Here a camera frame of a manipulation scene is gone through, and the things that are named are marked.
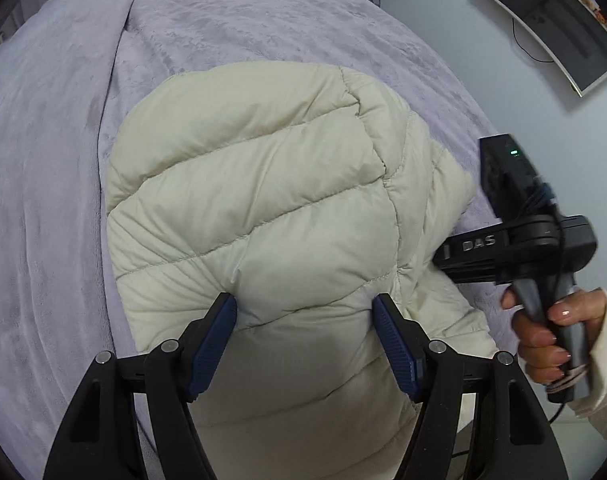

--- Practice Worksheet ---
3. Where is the cream puffer jacket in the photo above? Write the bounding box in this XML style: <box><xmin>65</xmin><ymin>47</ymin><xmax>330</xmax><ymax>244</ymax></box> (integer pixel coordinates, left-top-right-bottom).
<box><xmin>103</xmin><ymin>62</ymin><xmax>499</xmax><ymax>480</ymax></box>

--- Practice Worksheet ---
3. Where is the wall-mounted monitor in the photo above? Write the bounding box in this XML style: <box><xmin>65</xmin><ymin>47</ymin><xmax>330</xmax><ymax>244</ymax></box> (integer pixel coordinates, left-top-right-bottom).
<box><xmin>475</xmin><ymin>0</ymin><xmax>607</xmax><ymax>97</ymax></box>

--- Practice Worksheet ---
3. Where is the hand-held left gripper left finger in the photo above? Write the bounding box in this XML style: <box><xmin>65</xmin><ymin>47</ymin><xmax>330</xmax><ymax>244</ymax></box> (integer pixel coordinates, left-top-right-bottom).
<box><xmin>43</xmin><ymin>292</ymin><xmax>239</xmax><ymax>480</ymax></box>

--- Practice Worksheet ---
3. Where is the black monitor cable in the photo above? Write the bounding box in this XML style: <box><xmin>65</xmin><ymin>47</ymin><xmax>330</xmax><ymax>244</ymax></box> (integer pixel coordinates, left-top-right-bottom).
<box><xmin>512</xmin><ymin>17</ymin><xmax>554</xmax><ymax>63</ymax></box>

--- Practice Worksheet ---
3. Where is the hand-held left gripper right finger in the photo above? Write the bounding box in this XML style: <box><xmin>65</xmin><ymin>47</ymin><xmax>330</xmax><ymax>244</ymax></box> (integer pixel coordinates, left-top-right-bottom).
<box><xmin>372</xmin><ymin>294</ymin><xmax>569</xmax><ymax>480</ymax></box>

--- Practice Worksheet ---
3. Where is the person's right hand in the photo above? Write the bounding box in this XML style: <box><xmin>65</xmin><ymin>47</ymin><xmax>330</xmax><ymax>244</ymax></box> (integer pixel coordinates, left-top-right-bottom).
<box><xmin>501</xmin><ymin>287</ymin><xmax>607</xmax><ymax>386</ymax></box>

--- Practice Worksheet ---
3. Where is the lavender fleece blanket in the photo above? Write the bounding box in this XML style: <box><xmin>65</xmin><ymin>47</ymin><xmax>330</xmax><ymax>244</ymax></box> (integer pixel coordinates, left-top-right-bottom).
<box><xmin>0</xmin><ymin>0</ymin><xmax>521</xmax><ymax>480</ymax></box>

